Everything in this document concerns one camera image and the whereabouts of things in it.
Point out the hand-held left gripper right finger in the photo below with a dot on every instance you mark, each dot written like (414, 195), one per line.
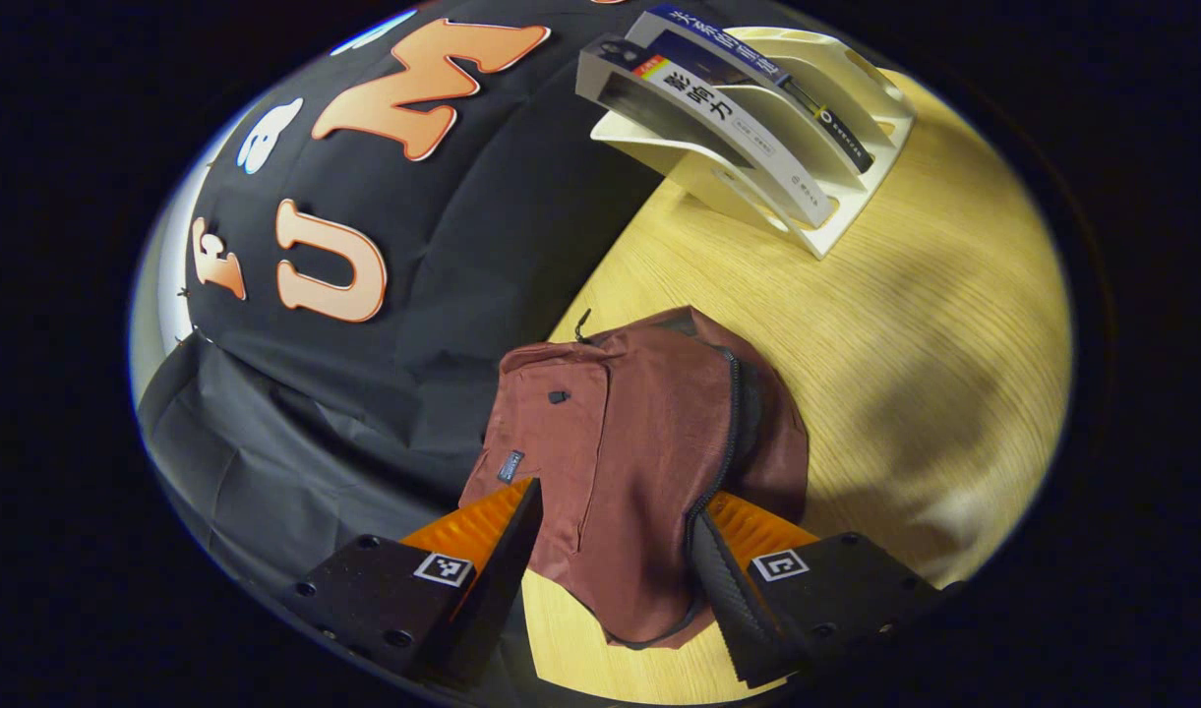
(728, 600)

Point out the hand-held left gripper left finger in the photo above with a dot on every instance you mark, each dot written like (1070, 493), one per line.
(502, 590)

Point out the maroon schoolbag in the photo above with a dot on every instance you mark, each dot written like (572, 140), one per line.
(639, 452)

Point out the white spine book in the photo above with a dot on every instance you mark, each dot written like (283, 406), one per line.
(757, 147)

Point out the white bookshelf rack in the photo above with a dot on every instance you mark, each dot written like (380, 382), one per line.
(861, 93)

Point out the blue spine book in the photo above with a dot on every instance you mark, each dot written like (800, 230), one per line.
(718, 39)

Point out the black backdrop cloth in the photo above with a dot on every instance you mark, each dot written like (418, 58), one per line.
(482, 226)

